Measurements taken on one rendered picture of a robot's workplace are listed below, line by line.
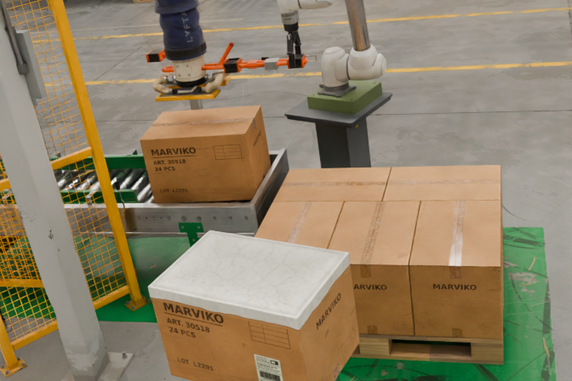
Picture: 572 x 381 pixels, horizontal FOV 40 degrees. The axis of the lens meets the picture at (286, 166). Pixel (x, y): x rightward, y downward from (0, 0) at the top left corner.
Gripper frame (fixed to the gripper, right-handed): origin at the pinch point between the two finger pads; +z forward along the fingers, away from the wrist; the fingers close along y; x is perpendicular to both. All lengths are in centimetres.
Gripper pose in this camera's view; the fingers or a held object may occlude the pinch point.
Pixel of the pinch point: (295, 59)
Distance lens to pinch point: 408.0
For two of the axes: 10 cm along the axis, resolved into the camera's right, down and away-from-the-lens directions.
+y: -2.4, 4.4, -8.6
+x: 9.6, -0.2, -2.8
